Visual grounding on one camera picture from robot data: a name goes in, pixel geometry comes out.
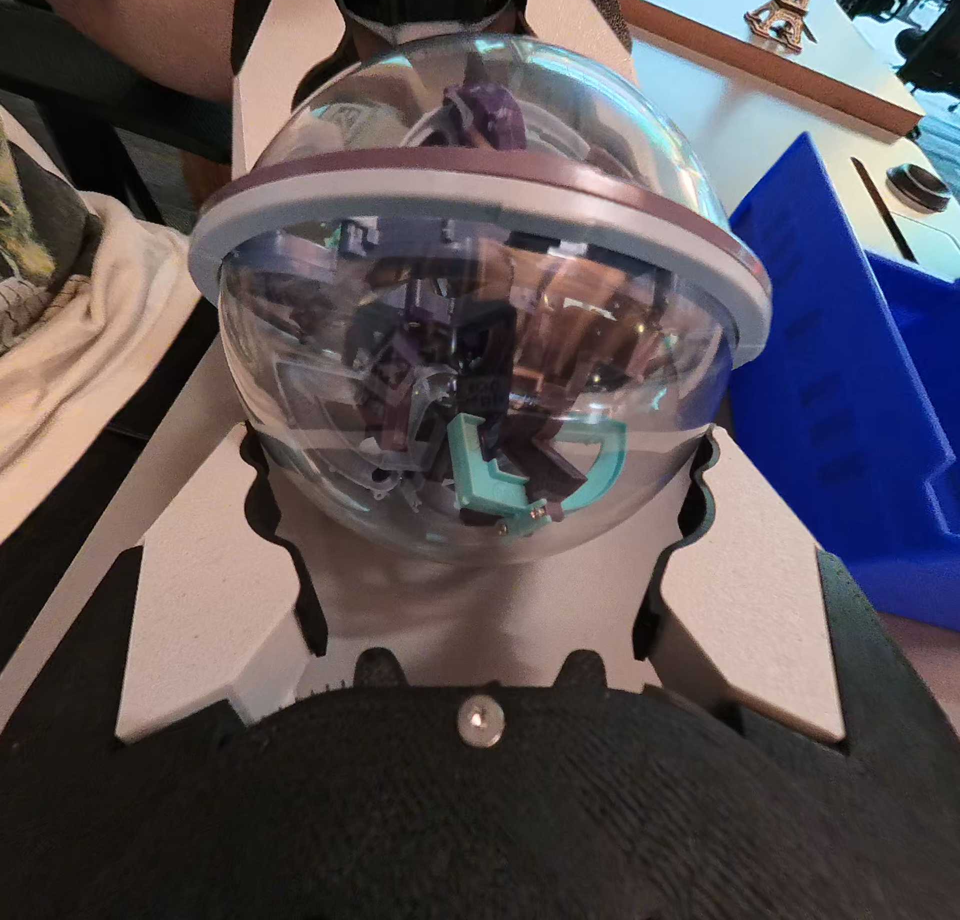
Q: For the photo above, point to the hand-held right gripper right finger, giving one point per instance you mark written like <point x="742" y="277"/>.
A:
<point x="754" y="620"/>

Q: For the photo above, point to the patterned cloth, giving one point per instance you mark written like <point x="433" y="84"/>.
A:
<point x="37" y="238"/>

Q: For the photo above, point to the black round desk grommet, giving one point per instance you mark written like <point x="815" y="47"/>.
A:
<point x="919" y="185"/>

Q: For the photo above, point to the black chair armrest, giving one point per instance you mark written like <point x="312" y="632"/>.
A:
<point x="112" y="88"/>

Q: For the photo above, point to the blue plastic bin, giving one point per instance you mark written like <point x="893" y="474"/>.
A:
<point x="847" y="410"/>

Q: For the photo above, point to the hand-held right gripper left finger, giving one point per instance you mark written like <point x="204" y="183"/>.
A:
<point x="202" y="620"/>

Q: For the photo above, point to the person's pale clothing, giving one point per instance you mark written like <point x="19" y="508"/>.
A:
<point x="82" y="335"/>

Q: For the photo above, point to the clear plastic maze ball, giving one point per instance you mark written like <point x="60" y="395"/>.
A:
<point x="480" y="298"/>

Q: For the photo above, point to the person's left forearm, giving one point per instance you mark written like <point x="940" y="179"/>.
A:
<point x="150" y="28"/>

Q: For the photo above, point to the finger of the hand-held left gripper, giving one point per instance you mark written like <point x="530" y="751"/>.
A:
<point x="285" y="35"/>
<point x="585" y="13"/>

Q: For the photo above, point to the black office chair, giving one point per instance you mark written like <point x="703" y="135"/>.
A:
<point x="900" y="13"/>

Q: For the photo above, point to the person's left hand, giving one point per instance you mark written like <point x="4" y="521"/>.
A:
<point x="367" y="35"/>

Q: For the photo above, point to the small tower model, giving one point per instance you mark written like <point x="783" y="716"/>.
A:
<point x="784" y="5"/>

